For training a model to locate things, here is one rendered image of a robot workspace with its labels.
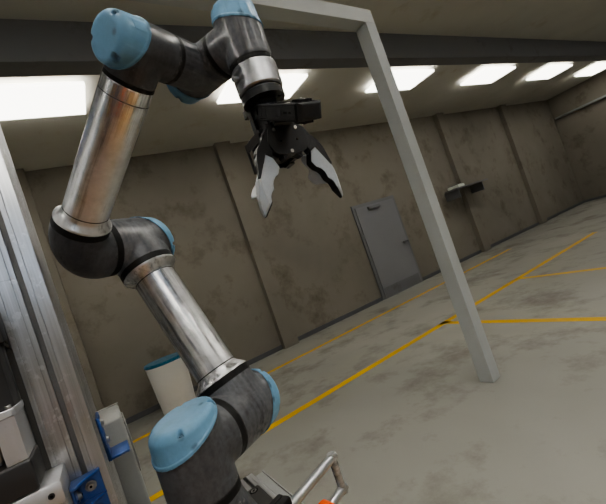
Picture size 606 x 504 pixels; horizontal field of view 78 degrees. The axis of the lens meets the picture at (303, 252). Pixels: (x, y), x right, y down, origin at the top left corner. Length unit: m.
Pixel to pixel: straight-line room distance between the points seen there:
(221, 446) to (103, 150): 0.50
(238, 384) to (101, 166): 0.45
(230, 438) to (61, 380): 0.32
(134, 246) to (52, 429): 0.35
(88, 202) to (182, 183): 6.24
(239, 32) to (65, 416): 0.71
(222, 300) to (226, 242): 1.04
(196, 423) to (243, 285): 6.20
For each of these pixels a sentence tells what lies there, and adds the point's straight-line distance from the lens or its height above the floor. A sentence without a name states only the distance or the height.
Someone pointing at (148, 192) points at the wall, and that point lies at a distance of 6.79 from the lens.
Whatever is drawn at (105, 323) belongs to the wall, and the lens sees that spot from 6.38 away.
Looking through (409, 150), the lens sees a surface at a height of 1.99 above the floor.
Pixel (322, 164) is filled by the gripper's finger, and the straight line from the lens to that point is 0.63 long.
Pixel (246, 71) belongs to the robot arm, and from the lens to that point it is 0.64.
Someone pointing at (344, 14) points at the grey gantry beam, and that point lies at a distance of 3.45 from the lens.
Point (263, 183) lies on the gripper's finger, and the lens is 0.56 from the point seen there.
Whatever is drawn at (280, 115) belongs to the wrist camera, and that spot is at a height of 1.65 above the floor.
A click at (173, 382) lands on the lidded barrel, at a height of 0.41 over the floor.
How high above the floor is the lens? 1.45
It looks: 1 degrees up
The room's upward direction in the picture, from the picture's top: 19 degrees counter-clockwise
